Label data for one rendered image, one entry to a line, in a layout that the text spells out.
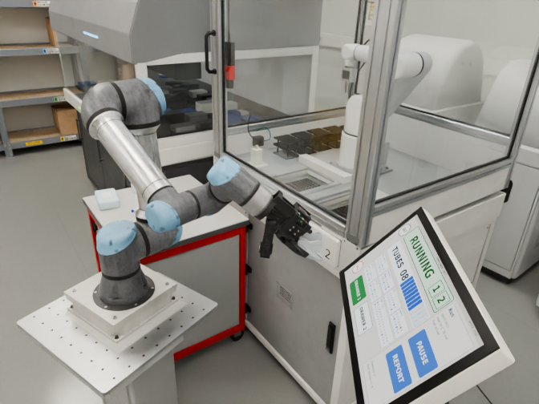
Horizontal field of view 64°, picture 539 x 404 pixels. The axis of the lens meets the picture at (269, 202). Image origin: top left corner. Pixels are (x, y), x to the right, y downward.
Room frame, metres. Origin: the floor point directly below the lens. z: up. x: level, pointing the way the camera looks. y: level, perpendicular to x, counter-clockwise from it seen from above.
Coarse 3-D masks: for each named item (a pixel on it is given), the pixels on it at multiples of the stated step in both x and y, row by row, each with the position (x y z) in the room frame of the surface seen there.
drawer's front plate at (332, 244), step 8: (312, 224) 1.41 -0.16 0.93; (312, 232) 1.40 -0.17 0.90; (320, 232) 1.36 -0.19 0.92; (328, 240) 1.33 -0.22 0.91; (336, 240) 1.30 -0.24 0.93; (328, 248) 1.32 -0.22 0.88; (336, 248) 1.29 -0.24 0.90; (328, 256) 1.32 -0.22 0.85; (336, 256) 1.29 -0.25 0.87; (336, 264) 1.29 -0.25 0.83
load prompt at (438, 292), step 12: (408, 240) 0.96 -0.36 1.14; (420, 240) 0.92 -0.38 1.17; (420, 252) 0.88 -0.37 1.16; (420, 264) 0.85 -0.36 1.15; (432, 264) 0.82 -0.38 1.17; (420, 276) 0.81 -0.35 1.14; (432, 276) 0.79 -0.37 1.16; (432, 288) 0.75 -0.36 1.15; (444, 288) 0.73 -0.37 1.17; (432, 300) 0.72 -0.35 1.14; (444, 300) 0.70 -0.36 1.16
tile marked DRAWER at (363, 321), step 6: (360, 306) 0.86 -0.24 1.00; (366, 306) 0.85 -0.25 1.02; (354, 312) 0.86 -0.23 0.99; (360, 312) 0.84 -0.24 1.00; (366, 312) 0.83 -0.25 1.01; (360, 318) 0.82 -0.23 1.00; (366, 318) 0.81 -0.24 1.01; (360, 324) 0.80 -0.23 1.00; (366, 324) 0.79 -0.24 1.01; (372, 324) 0.78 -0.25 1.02; (360, 330) 0.79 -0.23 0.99; (366, 330) 0.77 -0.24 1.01
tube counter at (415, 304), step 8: (400, 272) 0.87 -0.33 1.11; (408, 272) 0.85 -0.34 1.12; (400, 280) 0.85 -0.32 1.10; (408, 280) 0.83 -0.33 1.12; (400, 288) 0.82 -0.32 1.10; (408, 288) 0.80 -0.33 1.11; (416, 288) 0.79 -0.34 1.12; (408, 296) 0.78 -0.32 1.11; (416, 296) 0.76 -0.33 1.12; (408, 304) 0.76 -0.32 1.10; (416, 304) 0.74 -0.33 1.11; (424, 304) 0.73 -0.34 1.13; (408, 312) 0.74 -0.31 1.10; (416, 312) 0.72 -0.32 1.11; (424, 312) 0.71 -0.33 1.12; (416, 320) 0.70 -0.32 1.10; (424, 320) 0.69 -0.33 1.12
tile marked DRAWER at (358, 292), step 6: (360, 276) 0.97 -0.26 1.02; (354, 282) 0.97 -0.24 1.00; (360, 282) 0.95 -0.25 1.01; (354, 288) 0.95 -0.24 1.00; (360, 288) 0.93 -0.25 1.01; (354, 294) 0.92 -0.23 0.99; (360, 294) 0.90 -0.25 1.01; (366, 294) 0.89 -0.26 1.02; (354, 300) 0.90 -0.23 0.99; (360, 300) 0.88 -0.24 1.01
